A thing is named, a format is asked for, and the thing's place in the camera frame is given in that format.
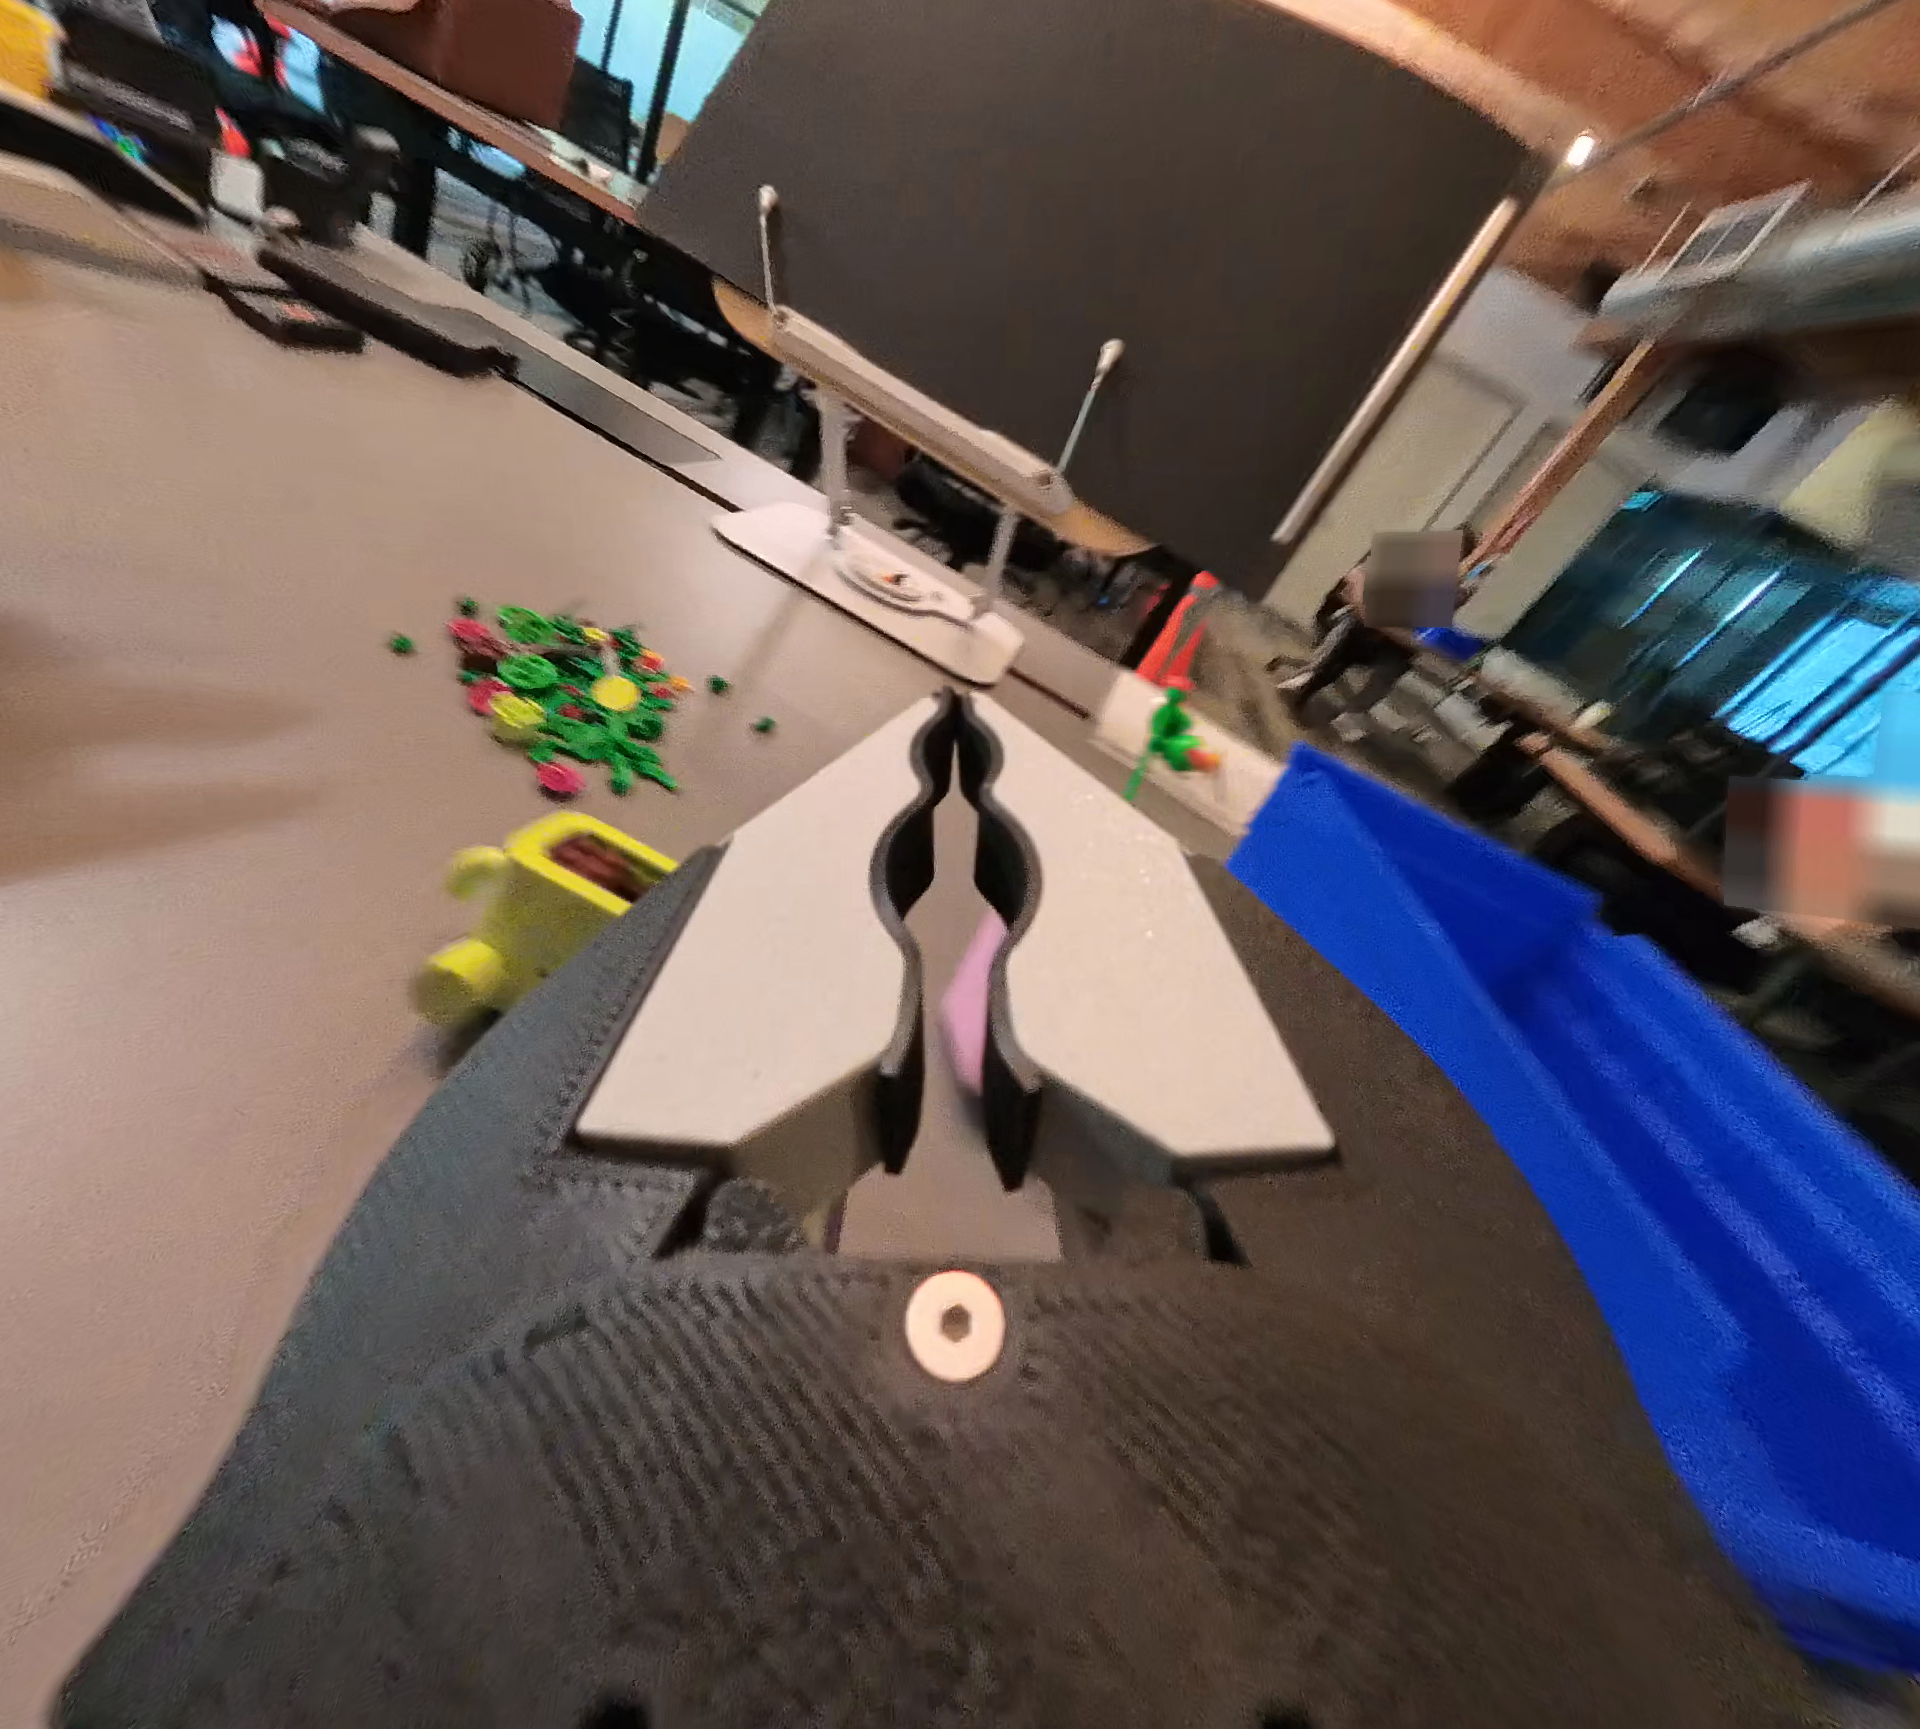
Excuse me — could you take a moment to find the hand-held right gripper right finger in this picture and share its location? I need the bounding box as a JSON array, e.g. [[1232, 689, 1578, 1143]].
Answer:
[[954, 695, 1341, 1189]]

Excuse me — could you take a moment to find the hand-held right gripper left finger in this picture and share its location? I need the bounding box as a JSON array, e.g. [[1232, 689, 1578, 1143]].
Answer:
[[575, 690, 963, 1224]]

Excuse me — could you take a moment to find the lime toy brick pot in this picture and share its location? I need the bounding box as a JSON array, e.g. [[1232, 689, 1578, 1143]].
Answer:
[[413, 808, 680, 1029]]

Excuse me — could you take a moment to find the pink pot with green plant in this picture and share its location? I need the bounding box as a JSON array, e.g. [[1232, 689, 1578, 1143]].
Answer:
[[936, 916, 1010, 1098]]

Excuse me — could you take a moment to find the clear plastic box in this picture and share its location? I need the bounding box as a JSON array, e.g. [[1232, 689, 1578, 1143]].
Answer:
[[1095, 676, 1279, 830]]

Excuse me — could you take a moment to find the green toy plant stem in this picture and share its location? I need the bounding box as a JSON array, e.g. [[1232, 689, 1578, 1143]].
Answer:
[[1122, 690, 1225, 804]]

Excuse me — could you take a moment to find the pile of small toy pieces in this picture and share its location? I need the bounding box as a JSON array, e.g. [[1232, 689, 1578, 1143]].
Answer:
[[387, 596, 782, 801]]

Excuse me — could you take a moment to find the red object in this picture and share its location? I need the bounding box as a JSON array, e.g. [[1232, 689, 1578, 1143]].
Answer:
[[1134, 570, 1225, 689]]

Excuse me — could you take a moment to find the blue plastic bin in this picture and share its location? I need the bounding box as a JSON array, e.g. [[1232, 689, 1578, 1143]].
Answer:
[[1226, 743, 1920, 1679]]

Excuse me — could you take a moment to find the white stand with bar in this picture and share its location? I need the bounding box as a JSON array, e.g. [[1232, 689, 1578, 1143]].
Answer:
[[712, 184, 1129, 689]]

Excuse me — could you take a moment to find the black power brick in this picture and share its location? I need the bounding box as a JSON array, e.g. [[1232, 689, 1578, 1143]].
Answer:
[[259, 235, 521, 381]]

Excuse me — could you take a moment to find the large black board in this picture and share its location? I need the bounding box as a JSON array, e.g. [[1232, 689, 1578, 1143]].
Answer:
[[637, 0, 1548, 598]]

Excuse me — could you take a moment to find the small black battery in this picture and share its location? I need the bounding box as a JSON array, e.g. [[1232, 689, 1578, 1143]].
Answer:
[[202, 267, 371, 354]]

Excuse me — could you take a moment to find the black charging box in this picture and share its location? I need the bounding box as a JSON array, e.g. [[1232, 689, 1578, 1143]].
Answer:
[[255, 130, 400, 247]]

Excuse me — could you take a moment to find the long wooden desk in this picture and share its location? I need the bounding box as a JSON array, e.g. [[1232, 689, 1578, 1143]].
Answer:
[[0, 0, 649, 230]]

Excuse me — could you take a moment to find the black cable tray lid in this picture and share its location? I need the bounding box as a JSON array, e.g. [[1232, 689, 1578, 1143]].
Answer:
[[480, 326, 727, 466]]

